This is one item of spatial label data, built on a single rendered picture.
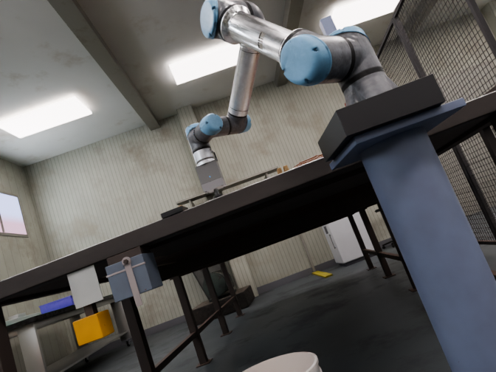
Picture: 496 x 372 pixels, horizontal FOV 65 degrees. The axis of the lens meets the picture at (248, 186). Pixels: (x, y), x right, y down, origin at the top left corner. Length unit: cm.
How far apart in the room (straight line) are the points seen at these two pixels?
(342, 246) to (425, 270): 562
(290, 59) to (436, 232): 53
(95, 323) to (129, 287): 16
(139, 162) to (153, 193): 67
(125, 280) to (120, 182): 651
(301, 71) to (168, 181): 670
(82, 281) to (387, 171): 103
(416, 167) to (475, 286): 29
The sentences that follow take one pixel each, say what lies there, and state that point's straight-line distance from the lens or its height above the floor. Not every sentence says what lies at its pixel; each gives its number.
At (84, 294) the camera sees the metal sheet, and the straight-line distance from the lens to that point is 144.
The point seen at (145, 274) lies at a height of 76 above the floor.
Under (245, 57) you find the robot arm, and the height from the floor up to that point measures 134.
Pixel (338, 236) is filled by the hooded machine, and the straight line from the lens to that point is 659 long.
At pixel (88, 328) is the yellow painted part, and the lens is 142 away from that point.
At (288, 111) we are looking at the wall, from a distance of 783.
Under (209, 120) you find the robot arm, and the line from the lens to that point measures 142.
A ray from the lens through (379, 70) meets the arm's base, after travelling 107.
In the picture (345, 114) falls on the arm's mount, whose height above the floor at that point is 92.
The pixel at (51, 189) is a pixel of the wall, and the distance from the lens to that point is 830.
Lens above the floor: 70
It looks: 10 degrees up
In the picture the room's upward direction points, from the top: 20 degrees counter-clockwise
